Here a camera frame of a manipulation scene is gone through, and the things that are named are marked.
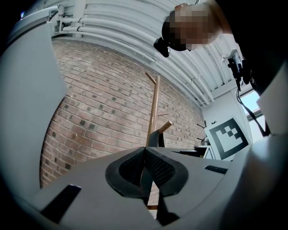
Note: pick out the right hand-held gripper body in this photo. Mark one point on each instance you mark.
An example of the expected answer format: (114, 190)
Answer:
(227, 139)

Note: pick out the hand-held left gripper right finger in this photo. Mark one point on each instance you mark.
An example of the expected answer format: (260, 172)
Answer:
(198, 179)

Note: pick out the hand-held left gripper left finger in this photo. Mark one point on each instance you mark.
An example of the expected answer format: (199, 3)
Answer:
(90, 179)

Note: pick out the wooden coat stand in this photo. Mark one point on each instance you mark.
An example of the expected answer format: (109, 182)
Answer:
(154, 101)

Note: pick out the black metal stand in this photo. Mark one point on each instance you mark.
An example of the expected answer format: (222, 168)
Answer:
(204, 124)

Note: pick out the glass window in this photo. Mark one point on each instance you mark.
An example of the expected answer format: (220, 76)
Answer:
(255, 101)

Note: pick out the black chest device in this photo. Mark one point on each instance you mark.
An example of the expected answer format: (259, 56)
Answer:
(239, 67)

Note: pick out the person's black clothing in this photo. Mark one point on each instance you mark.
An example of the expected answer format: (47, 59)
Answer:
(265, 33)

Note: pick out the grey refrigerator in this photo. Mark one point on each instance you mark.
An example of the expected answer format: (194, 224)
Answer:
(29, 78)

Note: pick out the person's head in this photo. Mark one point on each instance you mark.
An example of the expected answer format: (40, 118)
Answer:
(191, 27)

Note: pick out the black head camera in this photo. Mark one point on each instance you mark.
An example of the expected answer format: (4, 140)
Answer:
(163, 47)

